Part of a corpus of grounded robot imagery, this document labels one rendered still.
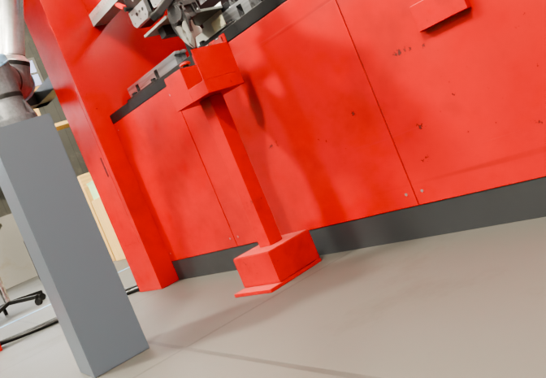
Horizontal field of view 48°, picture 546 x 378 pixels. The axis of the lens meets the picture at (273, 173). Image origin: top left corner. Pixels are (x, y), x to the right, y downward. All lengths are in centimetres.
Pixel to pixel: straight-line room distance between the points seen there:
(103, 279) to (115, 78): 148
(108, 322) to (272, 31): 104
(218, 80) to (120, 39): 133
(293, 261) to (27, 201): 84
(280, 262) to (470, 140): 72
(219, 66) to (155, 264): 130
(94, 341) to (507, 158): 126
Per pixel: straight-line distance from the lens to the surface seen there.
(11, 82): 202
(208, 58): 203
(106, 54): 321
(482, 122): 165
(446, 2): 162
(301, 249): 206
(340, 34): 185
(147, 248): 303
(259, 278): 206
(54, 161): 193
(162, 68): 282
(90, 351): 192
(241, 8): 236
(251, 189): 206
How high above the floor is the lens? 41
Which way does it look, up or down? 2 degrees down
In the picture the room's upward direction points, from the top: 23 degrees counter-clockwise
